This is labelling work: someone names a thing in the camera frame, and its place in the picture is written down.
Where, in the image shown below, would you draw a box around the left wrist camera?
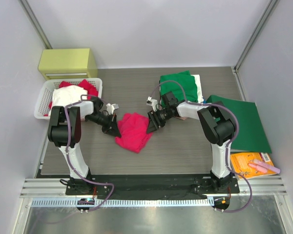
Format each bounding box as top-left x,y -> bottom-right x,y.
106,103 -> 119,115

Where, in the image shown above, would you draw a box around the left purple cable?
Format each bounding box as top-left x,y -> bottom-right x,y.
64,94 -> 115,212

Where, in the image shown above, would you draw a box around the yellow-green box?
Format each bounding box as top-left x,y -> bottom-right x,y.
38,48 -> 98,80

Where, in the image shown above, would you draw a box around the left corner aluminium post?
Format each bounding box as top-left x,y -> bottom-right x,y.
18,0 -> 53,49

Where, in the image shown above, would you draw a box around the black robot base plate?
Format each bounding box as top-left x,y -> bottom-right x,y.
60,174 -> 240,200

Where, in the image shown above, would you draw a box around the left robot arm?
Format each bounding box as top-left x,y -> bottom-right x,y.
47,95 -> 121,194

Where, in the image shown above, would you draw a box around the purple cable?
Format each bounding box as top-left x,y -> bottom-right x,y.
64,94 -> 115,212
148,80 -> 253,213

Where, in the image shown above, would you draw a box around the corner aluminium post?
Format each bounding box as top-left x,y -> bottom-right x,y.
233,0 -> 280,73
18,0 -> 53,49

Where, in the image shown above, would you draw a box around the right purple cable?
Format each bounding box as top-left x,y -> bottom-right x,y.
148,80 -> 253,213

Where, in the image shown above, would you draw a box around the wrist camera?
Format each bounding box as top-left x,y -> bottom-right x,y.
146,97 -> 158,111
106,103 -> 119,115

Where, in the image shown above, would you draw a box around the right corner aluminium post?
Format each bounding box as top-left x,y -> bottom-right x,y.
233,0 -> 280,73

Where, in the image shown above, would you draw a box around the green binder folder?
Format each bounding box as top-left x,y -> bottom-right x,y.
207,95 -> 272,154

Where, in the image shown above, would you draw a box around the red t-shirt in basket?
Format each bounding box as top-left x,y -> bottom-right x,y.
48,79 -> 99,116

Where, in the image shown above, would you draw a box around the white plastic laundry basket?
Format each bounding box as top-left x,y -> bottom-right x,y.
33,77 -> 104,121

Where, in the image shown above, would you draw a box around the slotted cable duct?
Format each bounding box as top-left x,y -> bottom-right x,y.
31,197 -> 214,208

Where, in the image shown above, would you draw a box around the pink highlighter pens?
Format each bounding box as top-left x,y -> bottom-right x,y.
248,159 -> 280,174

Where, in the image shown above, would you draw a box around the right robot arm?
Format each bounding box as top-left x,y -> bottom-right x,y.
146,92 -> 238,191

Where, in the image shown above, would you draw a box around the green t-shirt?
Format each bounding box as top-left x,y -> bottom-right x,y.
160,70 -> 202,102

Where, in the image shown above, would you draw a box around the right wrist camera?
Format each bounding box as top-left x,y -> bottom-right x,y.
146,97 -> 158,111

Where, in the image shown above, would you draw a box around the aluminium frame rail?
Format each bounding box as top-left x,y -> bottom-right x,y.
20,175 -> 287,198

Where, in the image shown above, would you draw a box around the pink red t-shirt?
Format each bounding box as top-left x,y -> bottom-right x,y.
115,113 -> 152,154

